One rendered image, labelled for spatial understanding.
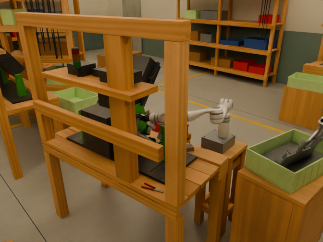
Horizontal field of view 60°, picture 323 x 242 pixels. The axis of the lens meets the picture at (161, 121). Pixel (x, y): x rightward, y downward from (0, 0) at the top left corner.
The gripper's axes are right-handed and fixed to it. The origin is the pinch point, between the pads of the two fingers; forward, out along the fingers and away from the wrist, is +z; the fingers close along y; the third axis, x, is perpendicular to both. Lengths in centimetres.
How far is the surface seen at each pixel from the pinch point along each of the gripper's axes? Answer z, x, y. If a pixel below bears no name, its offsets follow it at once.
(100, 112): 19.7, 5.5, 20.8
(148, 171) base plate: -16.0, 37.5, -10.9
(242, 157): -48, -5, -86
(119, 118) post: -20.9, 17.2, 33.3
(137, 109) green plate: 2.7, -6.9, 1.8
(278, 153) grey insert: -77, -11, -89
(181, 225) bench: -46, 66, -24
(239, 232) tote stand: -49, 56, -105
